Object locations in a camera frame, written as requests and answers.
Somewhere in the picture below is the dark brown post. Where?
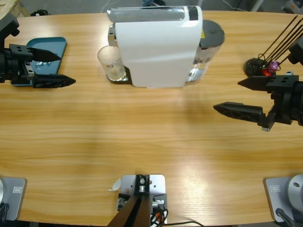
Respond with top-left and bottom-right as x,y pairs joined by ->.
106,174 -> 151,227

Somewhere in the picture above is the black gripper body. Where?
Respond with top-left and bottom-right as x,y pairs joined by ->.
0,48 -> 33,85
271,81 -> 303,126

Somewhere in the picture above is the clear water tank grey lid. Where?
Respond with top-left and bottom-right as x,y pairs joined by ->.
186,19 -> 226,84

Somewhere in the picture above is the black capsule holder with rods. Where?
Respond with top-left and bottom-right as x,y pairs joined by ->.
245,15 -> 303,79

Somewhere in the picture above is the metal drip tray grate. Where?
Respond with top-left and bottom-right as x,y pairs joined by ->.
106,67 -> 132,85

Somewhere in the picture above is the black floor equipment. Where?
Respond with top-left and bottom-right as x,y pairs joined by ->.
30,9 -> 51,17

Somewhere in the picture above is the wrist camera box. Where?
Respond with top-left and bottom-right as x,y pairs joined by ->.
0,13 -> 20,48
287,37 -> 303,66

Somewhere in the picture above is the grey metal frame leg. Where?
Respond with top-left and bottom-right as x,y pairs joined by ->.
250,0 -> 265,12

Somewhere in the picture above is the wooden crate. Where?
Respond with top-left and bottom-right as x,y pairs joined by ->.
0,0 -> 30,18

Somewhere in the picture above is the clear drinking glass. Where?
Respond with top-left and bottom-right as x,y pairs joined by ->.
97,45 -> 127,82

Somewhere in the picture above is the black power cable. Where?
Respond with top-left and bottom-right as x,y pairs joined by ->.
165,221 -> 204,227

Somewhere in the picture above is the white mounting block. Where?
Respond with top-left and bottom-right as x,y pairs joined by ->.
117,174 -> 169,225

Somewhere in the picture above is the black cable at base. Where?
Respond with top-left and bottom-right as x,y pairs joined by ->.
276,208 -> 296,227
0,202 -> 10,221

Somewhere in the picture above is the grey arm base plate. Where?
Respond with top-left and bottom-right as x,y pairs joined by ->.
0,177 -> 28,221
264,174 -> 303,223

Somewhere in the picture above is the teal plastic serving tray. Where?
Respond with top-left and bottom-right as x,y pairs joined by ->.
10,36 -> 68,87

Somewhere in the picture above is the bystander in blue jeans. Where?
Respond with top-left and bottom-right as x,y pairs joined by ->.
142,0 -> 166,7

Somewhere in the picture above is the white capsule coffee machine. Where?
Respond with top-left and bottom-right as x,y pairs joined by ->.
106,5 -> 204,89

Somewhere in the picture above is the crumpled clear foil wrapper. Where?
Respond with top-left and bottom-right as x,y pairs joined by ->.
35,61 -> 52,70

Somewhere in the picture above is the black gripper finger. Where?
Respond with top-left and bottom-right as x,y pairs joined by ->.
238,75 -> 300,92
214,102 -> 277,132
18,73 -> 76,88
9,44 -> 61,63

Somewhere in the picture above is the white paper tab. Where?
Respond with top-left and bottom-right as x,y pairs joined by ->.
108,178 -> 122,191

